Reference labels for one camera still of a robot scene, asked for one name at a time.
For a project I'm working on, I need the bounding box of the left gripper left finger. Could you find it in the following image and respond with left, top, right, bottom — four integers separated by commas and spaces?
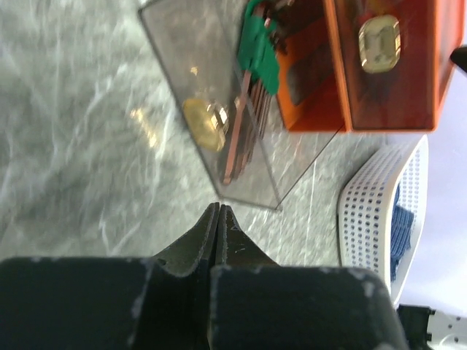
1, 203, 220, 349

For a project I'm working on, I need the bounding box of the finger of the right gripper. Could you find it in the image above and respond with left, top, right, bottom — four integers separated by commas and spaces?
450, 45, 467, 74

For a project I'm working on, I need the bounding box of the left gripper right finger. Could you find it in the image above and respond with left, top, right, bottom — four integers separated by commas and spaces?
209, 204, 408, 350

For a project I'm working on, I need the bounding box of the green hex key set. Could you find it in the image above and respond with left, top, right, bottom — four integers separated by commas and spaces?
218, 1, 293, 185

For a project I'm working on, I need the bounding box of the orange drawer cabinet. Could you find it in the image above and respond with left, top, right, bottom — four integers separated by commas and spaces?
277, 1, 466, 132

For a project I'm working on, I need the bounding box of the white plastic basket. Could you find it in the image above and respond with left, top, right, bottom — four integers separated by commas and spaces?
338, 136, 429, 305

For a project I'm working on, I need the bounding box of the blue checked cloth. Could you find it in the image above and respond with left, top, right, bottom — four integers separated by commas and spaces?
390, 185, 415, 282

